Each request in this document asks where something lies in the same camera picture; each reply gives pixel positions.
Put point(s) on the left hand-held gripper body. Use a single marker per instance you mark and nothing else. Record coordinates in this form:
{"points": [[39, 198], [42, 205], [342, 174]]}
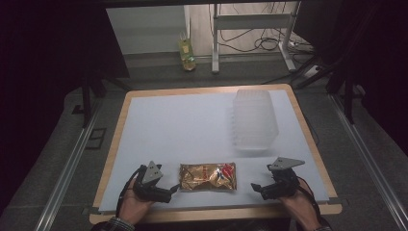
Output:
{"points": [[150, 174]]}

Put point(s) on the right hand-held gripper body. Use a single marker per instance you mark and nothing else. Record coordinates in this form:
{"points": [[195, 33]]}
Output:
{"points": [[284, 179]]}

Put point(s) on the gold foil snack packet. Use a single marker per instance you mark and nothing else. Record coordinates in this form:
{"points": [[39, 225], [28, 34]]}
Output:
{"points": [[208, 176]]}

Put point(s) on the person's right hand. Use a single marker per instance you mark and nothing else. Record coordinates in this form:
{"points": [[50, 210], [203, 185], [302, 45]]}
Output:
{"points": [[300, 205]]}

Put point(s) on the person's left hand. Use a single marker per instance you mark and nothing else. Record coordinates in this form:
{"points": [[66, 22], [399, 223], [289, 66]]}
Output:
{"points": [[134, 207]]}

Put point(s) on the white table mat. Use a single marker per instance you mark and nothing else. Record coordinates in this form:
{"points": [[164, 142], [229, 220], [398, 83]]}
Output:
{"points": [[192, 134]]}

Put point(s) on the clear plastic container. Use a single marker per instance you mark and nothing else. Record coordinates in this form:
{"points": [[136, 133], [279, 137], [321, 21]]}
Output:
{"points": [[255, 120]]}

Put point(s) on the black stand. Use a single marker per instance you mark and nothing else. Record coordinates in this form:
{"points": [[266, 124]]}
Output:
{"points": [[91, 93], [343, 89]]}

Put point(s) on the green yellow bottle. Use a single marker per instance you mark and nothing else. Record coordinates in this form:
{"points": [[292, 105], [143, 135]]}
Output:
{"points": [[187, 53]]}

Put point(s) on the white cabinet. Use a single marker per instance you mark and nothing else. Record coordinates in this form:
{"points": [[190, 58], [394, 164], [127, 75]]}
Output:
{"points": [[147, 29]]}

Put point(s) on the metal floor rail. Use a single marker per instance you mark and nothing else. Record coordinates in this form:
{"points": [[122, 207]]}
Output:
{"points": [[369, 160], [69, 170]]}

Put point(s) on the white metal desk frame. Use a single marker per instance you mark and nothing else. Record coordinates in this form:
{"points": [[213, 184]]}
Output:
{"points": [[253, 22]]}

